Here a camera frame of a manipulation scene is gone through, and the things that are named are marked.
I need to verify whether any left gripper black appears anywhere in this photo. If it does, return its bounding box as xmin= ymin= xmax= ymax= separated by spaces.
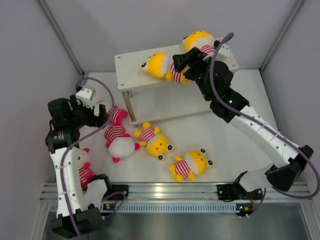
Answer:
xmin=68 ymin=94 xmax=109 ymax=129

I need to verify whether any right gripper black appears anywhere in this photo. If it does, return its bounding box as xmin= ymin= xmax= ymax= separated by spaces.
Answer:
xmin=172 ymin=47 xmax=218 ymax=102

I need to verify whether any yellow frog plush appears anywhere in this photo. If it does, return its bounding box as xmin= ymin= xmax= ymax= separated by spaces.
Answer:
xmin=182 ymin=30 xmax=220 ymax=55
xmin=133 ymin=121 xmax=173 ymax=161
xmin=168 ymin=148 xmax=213 ymax=183
xmin=141 ymin=52 xmax=190 ymax=85

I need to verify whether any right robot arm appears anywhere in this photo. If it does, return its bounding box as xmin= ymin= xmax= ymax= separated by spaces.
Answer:
xmin=172 ymin=47 xmax=314 ymax=199

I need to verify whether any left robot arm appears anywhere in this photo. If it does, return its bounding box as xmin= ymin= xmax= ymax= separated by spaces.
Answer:
xmin=45 ymin=93 xmax=113 ymax=239

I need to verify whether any pink plush near shelf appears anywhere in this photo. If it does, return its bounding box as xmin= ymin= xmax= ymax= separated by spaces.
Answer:
xmin=97 ymin=100 xmax=129 ymax=126

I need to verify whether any white two-tier shelf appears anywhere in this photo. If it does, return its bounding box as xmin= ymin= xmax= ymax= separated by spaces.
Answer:
xmin=114 ymin=37 xmax=240 ymax=126

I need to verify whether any pink plush face down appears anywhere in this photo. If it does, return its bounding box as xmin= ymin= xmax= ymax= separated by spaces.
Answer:
xmin=104 ymin=125 xmax=141 ymax=163

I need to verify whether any pink plush with glasses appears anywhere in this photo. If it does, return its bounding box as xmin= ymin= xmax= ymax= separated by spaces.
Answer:
xmin=77 ymin=147 xmax=96 ymax=191

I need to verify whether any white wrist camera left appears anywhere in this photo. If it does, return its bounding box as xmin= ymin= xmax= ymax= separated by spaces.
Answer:
xmin=75 ymin=85 xmax=96 ymax=109

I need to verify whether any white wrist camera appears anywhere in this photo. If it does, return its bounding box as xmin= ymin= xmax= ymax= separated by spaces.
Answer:
xmin=213 ymin=40 xmax=230 ymax=61
xmin=75 ymin=85 xmax=96 ymax=109

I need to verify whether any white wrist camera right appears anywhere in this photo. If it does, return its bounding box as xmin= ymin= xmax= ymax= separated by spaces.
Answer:
xmin=213 ymin=40 xmax=230 ymax=61

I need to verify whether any aluminium rail frame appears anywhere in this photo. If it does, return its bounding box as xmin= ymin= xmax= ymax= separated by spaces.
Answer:
xmin=40 ymin=181 xmax=310 ymax=203

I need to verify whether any perforated cable duct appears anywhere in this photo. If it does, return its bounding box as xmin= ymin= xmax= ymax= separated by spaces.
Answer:
xmin=99 ymin=202 xmax=254 ymax=215

